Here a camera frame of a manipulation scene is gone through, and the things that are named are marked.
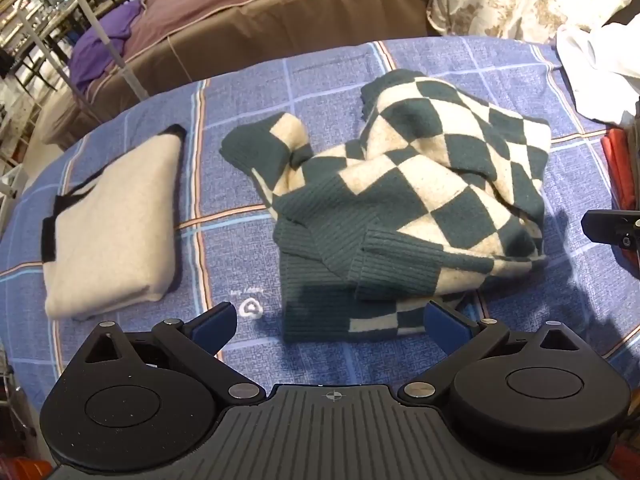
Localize white metal rack frame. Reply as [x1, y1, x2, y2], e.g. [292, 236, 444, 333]
[22, 0, 149, 123]

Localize green cream checkered sweater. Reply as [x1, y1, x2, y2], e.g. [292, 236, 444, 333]
[219, 67, 552, 345]

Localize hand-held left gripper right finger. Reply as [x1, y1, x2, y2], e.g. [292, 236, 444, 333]
[397, 299, 583, 401]

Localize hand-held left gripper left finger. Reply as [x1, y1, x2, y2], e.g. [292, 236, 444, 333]
[81, 302, 267, 406]

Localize white cloth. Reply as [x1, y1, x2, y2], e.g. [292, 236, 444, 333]
[556, 22, 640, 125]

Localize orange red cloth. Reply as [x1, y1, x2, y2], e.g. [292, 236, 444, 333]
[600, 127, 640, 213]

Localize purple cloth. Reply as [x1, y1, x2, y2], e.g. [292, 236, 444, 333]
[67, 0, 147, 95]

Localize brown covered bed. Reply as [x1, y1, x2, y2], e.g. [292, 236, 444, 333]
[37, 0, 436, 152]

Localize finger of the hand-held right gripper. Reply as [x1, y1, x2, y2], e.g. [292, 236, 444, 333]
[581, 209, 640, 252]

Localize display shelves with goods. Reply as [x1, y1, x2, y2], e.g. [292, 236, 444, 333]
[0, 0, 108, 91]

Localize folded cream sweater black trim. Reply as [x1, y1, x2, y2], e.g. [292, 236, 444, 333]
[41, 124, 188, 320]

